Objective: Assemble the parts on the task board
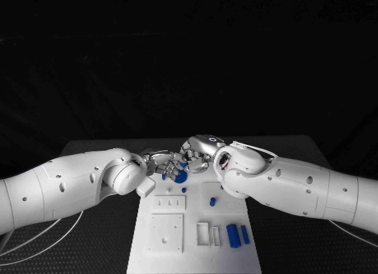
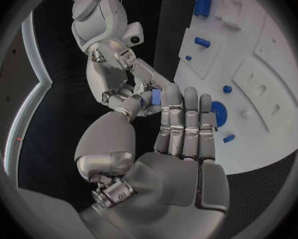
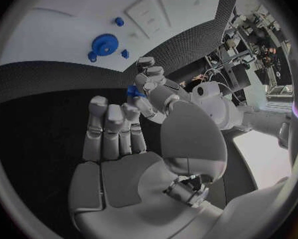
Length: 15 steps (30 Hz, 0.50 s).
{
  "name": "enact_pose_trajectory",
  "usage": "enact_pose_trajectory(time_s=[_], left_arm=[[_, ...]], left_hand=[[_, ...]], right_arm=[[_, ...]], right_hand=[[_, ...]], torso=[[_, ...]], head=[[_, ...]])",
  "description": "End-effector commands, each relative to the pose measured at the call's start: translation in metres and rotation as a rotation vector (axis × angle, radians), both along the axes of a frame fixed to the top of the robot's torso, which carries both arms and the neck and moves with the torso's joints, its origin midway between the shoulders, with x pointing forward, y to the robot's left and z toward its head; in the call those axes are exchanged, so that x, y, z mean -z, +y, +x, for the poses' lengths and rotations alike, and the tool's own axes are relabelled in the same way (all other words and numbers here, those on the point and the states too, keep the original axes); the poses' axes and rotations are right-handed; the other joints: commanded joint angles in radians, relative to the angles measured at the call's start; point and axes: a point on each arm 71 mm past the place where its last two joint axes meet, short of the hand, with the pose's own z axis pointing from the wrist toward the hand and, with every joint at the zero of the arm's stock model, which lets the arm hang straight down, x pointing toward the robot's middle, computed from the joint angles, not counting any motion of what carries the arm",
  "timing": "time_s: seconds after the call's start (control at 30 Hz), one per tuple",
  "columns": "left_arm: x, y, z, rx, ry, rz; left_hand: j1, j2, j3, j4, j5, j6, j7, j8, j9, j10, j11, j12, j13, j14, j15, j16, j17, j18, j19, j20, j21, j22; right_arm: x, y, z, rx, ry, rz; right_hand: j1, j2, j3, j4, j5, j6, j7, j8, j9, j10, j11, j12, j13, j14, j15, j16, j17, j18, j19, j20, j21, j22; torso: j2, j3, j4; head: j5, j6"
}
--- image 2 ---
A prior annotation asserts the blue gear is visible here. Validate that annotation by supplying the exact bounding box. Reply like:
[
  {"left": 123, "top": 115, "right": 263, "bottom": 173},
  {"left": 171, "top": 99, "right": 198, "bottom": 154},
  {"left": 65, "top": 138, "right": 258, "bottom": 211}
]
[{"left": 210, "top": 101, "right": 228, "bottom": 127}]

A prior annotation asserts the white task board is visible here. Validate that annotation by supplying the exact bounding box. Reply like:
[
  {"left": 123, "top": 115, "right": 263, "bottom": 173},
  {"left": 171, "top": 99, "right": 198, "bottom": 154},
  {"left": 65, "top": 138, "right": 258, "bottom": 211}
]
[{"left": 173, "top": 0, "right": 298, "bottom": 176}]

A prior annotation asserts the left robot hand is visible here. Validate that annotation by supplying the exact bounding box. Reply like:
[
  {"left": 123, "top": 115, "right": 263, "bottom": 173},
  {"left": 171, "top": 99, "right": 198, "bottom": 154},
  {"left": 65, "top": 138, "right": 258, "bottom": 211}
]
[{"left": 73, "top": 83, "right": 231, "bottom": 239}]

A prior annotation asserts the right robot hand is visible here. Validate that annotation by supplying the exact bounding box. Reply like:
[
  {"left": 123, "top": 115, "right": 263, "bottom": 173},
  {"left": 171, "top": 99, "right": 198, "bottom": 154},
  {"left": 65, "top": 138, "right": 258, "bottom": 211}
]
[{"left": 85, "top": 38, "right": 177, "bottom": 118}]

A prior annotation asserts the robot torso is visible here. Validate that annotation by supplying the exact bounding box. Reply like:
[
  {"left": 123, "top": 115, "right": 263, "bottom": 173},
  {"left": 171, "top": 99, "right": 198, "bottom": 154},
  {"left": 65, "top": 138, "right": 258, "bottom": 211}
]
[{"left": 0, "top": 11, "right": 55, "bottom": 187}]

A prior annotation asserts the blue block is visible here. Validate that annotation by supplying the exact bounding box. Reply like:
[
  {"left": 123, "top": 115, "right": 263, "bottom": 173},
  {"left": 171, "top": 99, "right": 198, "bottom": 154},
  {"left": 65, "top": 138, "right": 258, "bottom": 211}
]
[{"left": 150, "top": 89, "right": 162, "bottom": 106}]

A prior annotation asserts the blue cylinder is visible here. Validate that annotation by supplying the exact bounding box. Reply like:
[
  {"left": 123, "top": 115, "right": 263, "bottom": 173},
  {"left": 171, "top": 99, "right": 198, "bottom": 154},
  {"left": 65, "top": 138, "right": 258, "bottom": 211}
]
[{"left": 193, "top": 0, "right": 213, "bottom": 18}]

